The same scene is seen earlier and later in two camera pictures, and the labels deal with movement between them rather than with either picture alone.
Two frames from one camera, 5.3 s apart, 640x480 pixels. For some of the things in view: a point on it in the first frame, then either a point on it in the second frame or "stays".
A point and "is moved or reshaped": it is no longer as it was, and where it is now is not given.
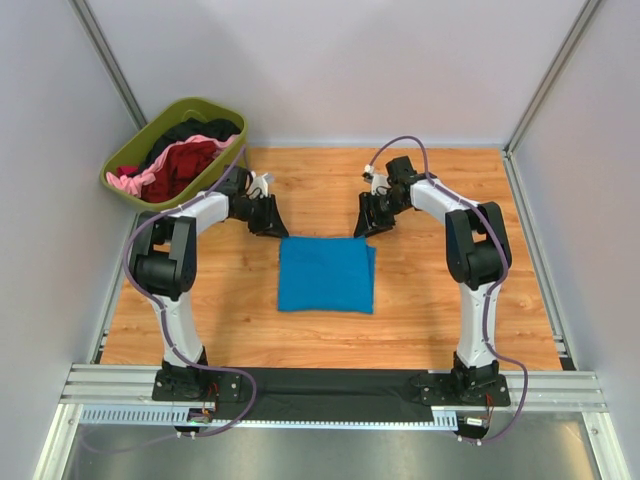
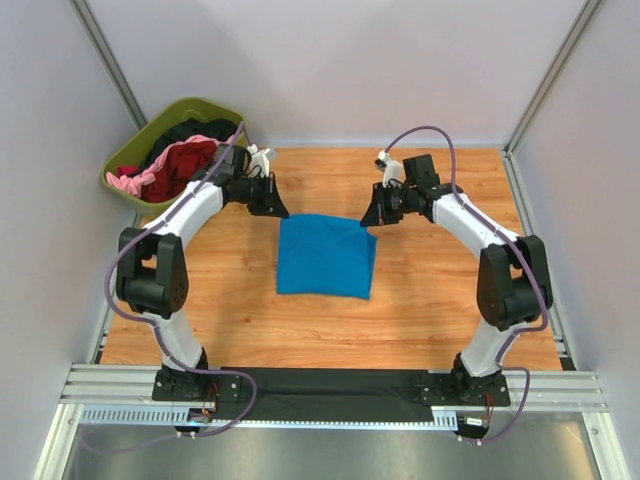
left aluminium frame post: x=87 y=19 stays
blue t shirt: x=331 y=273 is moved or reshaped
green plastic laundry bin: x=130 y=151 stays
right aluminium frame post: x=551 y=73 stays
